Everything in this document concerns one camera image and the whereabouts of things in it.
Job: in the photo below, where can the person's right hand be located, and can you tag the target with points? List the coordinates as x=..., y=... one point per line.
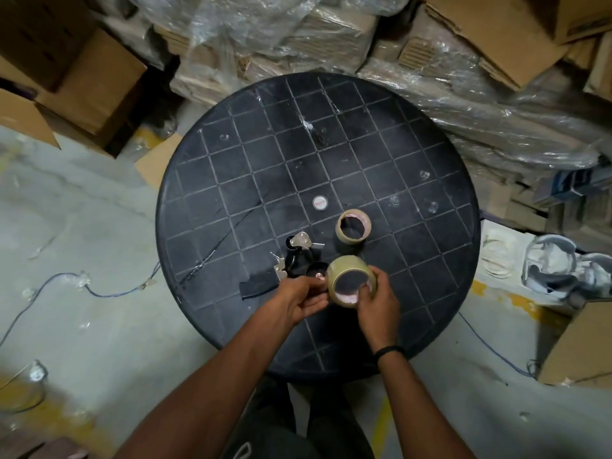
x=380, y=317

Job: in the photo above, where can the person's left hand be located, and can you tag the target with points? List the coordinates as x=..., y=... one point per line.
x=294, y=301

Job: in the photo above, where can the person's right thumb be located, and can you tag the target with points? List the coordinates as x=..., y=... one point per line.
x=363, y=293

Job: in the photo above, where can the person's left thumb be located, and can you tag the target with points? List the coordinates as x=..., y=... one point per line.
x=308, y=282

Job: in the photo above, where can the large clear tape roll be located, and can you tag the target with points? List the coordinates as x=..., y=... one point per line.
x=340, y=271

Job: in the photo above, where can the person's left forearm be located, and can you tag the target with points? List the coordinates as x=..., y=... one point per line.
x=205, y=396

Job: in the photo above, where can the person's right forearm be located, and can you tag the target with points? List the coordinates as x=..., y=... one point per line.
x=411, y=406

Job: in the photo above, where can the black metal tape dispenser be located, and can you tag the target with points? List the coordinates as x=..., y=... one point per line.
x=300, y=255

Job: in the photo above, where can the black wristband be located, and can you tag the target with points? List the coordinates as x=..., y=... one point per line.
x=388, y=351

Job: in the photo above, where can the small clear tape roll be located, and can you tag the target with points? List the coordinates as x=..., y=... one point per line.
x=342, y=223

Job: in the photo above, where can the white round table cap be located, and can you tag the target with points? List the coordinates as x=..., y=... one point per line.
x=321, y=203

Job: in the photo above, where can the person's dark trousers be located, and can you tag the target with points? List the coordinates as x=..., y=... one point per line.
x=330, y=425

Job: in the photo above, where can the flat cardboard piece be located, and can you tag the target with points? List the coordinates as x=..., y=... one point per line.
x=158, y=162

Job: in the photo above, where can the crumpled white plastic bag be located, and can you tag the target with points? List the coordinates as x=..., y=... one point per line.
x=564, y=267

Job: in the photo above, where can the plastic-wrapped cardboard stack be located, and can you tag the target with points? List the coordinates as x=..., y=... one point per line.
x=487, y=119
x=287, y=38

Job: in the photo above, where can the plain cardboard box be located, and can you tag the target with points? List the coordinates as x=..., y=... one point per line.
x=581, y=348

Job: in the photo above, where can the light brown cardboard box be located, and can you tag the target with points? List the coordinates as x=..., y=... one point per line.
x=95, y=85

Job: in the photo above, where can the folded flat cardboard sheet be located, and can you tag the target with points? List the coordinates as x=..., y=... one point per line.
x=497, y=28

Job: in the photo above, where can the open cardboard box flap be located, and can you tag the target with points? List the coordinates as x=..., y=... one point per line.
x=24, y=117

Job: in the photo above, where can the printed cardboard box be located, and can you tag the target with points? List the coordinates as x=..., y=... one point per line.
x=583, y=16

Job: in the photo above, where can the dark brown cardboard box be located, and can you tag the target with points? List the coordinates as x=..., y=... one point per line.
x=33, y=33

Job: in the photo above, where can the blue metal frame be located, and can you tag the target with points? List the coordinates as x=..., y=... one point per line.
x=569, y=184

